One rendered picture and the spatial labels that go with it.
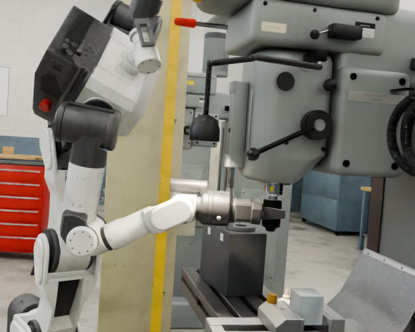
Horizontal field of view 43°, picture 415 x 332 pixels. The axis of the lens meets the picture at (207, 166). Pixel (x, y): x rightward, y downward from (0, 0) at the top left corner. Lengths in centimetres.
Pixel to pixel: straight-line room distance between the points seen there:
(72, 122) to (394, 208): 89
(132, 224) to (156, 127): 170
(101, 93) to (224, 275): 63
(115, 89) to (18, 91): 896
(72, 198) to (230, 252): 48
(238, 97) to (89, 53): 42
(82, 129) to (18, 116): 902
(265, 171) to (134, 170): 180
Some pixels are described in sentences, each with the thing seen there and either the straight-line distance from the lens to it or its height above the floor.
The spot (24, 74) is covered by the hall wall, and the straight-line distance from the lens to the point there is 1035.
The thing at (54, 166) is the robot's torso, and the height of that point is 129.
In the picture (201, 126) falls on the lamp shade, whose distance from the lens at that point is 120.
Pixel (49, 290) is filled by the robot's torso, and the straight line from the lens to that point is 177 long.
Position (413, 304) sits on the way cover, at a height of 104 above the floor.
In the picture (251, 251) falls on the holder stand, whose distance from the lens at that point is 157.
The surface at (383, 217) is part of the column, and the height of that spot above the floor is 121.
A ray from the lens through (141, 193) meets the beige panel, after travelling 301.
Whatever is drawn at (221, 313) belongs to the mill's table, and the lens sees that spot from 144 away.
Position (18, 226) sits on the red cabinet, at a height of 36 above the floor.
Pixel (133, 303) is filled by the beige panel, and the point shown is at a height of 43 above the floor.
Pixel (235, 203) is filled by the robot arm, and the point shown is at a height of 125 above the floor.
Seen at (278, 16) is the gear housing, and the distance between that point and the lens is 124.
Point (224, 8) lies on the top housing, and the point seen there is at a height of 173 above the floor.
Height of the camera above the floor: 141
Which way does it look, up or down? 3 degrees down
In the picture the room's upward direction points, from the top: 4 degrees clockwise
